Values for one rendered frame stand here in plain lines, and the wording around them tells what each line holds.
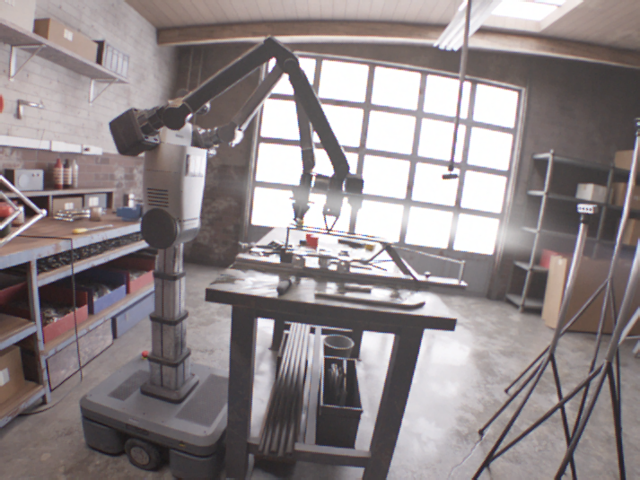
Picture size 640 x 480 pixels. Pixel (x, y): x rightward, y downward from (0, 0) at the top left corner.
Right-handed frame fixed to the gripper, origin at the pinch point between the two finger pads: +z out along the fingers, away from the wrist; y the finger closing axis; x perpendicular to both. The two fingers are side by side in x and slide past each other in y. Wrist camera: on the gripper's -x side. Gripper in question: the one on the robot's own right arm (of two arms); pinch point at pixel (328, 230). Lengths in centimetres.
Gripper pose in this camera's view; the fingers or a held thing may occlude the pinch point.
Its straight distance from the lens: 125.2
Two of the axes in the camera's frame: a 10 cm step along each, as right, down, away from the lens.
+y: 0.7, -1.7, 9.8
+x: -9.9, -1.5, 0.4
